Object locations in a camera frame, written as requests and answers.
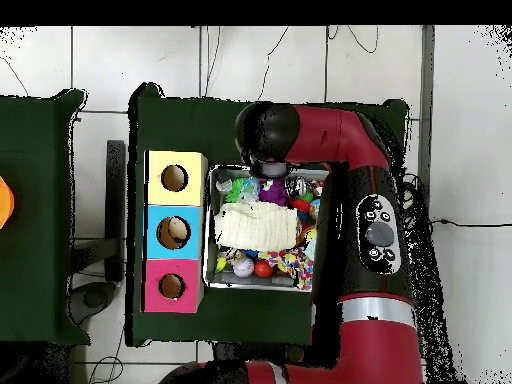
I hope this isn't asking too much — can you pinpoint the crushed clear plastic bottle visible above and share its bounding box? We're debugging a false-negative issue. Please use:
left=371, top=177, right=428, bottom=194
left=239, top=177, right=261, bottom=203

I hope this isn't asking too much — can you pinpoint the shallow clear mesh bin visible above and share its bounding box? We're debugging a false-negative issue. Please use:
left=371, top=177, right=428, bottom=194
left=202, top=163, right=333, bottom=293

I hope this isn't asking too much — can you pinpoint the wooden box with three holes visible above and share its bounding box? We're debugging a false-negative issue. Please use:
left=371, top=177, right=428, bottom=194
left=141, top=149, right=209, bottom=315

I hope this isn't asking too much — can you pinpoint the cream waffle cloth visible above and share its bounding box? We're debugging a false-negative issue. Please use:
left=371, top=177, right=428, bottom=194
left=214, top=201, right=300, bottom=253

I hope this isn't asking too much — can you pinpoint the purple monster toy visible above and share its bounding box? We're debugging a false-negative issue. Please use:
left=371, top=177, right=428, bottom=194
left=257, top=178, right=289, bottom=207

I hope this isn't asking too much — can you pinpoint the green spiky rubber ball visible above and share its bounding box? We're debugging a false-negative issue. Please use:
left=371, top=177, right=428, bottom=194
left=224, top=177, right=251, bottom=204

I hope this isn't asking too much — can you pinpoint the white baseball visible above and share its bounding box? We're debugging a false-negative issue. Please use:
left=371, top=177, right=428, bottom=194
left=232, top=256, right=256, bottom=279

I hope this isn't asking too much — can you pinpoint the small red ball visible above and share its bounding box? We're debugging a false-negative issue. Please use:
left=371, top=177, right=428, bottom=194
left=254, top=259, right=274, bottom=280

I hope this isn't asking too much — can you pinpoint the knotted polka dot cloth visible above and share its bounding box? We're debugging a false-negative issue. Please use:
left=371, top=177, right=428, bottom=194
left=257, top=247, right=317, bottom=292

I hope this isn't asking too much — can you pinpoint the dark green tablecloth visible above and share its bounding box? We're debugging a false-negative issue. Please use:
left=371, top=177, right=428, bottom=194
left=125, top=81, right=410, bottom=348

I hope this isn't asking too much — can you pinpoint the neighbouring green covered table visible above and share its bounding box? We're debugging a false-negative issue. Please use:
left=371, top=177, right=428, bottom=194
left=0, top=88, right=91, bottom=347

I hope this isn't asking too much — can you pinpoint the orange round object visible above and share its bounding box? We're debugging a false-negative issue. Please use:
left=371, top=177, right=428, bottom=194
left=0, top=175, right=16, bottom=231

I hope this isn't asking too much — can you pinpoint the black floor cable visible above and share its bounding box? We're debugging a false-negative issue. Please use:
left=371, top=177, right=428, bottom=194
left=429, top=217, right=512, bottom=229

